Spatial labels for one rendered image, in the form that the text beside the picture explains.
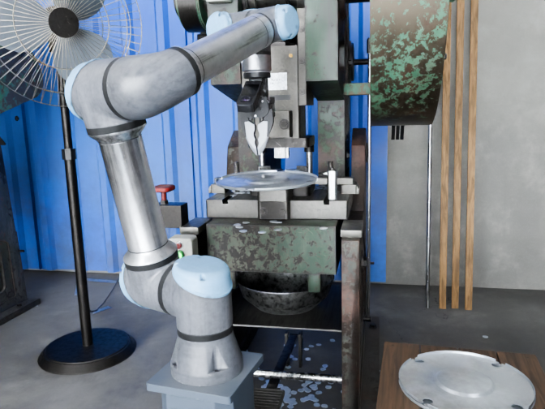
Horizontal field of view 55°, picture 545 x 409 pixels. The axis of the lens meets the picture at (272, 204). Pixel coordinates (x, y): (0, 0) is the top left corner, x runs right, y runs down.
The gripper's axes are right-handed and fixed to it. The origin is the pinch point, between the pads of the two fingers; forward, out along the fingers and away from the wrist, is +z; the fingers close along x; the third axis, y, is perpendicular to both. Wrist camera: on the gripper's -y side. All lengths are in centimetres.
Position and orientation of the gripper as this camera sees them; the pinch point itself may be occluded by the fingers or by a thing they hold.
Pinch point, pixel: (257, 150)
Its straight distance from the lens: 138.3
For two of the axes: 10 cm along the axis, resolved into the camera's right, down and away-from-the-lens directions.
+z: 0.2, 9.8, 1.8
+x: -9.8, -0.2, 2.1
